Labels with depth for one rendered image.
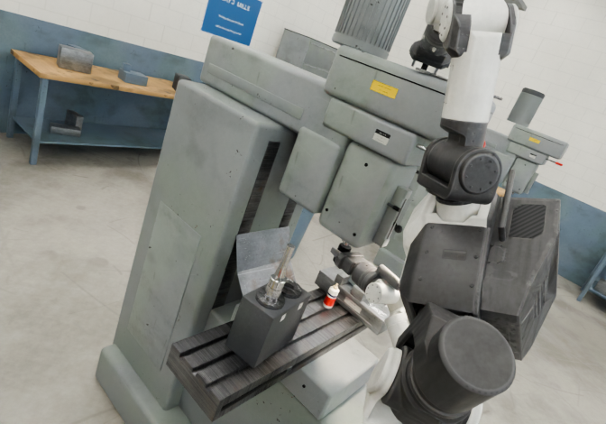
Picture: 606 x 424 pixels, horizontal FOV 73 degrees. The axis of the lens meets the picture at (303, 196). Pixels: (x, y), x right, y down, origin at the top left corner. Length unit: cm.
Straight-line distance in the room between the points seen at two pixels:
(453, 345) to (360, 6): 107
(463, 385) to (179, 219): 135
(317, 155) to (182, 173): 61
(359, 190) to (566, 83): 676
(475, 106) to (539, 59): 719
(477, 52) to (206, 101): 106
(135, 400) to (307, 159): 136
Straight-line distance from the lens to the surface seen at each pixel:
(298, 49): 645
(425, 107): 121
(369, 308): 170
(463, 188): 84
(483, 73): 87
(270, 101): 155
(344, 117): 134
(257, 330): 126
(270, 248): 177
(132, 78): 486
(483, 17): 91
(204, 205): 164
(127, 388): 223
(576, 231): 781
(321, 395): 151
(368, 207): 131
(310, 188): 141
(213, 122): 160
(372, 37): 141
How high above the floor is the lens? 184
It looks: 19 degrees down
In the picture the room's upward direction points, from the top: 21 degrees clockwise
